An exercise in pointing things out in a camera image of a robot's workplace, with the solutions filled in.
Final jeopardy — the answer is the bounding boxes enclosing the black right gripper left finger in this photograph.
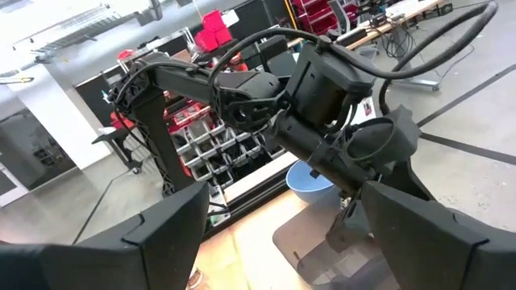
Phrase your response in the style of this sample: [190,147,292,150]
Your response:
[0,180,210,290]

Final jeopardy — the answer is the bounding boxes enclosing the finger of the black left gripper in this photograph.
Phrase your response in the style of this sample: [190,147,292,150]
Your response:
[374,159,435,201]
[325,193,374,251]

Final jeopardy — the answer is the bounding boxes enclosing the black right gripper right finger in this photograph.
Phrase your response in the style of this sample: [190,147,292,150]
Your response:
[360,180,516,290]

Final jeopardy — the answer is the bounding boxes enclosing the blue bowl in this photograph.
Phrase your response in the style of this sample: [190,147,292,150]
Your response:
[285,159,336,205]

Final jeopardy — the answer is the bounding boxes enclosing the grey plastic bin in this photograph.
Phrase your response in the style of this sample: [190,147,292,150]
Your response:
[272,196,402,290]

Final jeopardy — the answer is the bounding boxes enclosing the parts bin rack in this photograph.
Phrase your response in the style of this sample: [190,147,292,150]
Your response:
[169,116,289,193]

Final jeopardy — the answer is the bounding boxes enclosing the black side table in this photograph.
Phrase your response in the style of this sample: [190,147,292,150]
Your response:
[91,126,144,175]

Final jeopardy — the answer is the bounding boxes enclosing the red shelf rack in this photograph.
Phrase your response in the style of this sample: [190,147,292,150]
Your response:
[289,0,362,36]

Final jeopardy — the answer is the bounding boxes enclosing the red storage boxes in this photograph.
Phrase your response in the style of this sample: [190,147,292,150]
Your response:
[193,10,235,53]

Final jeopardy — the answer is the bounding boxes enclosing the wooden work table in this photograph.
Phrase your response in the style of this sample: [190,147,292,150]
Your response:
[334,0,455,52]

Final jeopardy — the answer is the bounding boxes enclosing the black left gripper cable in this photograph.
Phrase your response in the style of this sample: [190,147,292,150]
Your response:
[207,0,500,118]

